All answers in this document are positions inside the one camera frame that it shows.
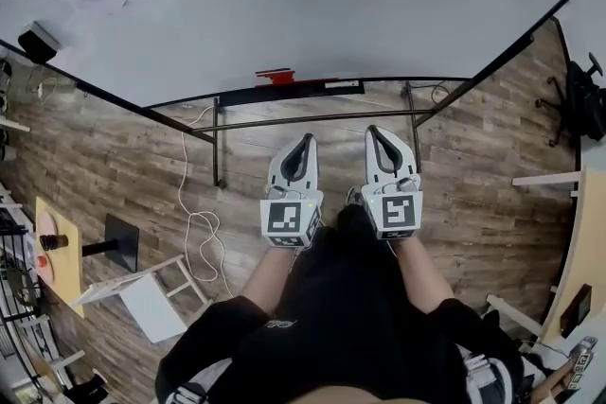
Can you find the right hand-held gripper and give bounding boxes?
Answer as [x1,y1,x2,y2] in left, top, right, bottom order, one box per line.
[360,125,424,243]

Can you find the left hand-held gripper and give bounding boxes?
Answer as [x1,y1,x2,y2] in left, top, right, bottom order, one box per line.
[258,132,325,249]

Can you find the person's right forearm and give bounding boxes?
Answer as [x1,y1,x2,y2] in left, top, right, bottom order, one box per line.
[395,236,455,313]

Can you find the person's left forearm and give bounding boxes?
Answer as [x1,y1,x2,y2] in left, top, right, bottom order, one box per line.
[241,245,297,316]

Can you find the black rectangular object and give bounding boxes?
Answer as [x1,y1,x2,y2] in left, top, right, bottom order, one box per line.
[17,21,62,62]

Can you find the person's black trousers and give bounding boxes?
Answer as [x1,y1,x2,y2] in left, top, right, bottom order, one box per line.
[334,202,378,236]

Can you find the person's black shirt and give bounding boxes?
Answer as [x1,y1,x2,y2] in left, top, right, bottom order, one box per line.
[154,226,525,404]

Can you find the white wooden stool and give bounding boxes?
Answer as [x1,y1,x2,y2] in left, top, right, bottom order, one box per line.
[70,253,214,344]

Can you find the black office chair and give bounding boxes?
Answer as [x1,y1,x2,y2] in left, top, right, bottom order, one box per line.
[534,51,606,149]

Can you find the person's chin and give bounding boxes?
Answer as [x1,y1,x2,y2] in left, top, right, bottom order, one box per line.
[288,385,418,404]

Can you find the black box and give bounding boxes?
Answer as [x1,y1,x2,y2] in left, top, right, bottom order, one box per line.
[560,283,594,340]

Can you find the small wooden board table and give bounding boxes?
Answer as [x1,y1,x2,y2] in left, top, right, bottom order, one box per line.
[34,196,85,319]

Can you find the pink round disc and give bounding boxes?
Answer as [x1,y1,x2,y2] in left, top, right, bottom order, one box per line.
[36,210,60,280]

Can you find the long white cable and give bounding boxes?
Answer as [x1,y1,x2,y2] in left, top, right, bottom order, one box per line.
[177,104,236,299]

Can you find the black pedestal base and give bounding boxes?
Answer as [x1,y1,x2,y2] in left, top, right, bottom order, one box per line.
[82,213,140,273]

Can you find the person's right shoulder strap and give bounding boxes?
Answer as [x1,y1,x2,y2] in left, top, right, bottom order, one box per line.
[461,352,517,404]

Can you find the person's shoulder strap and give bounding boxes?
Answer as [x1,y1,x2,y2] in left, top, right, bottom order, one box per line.
[165,382,209,404]
[461,352,517,404]

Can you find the person's left shoulder strap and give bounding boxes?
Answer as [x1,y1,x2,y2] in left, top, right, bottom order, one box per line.
[165,382,209,404]

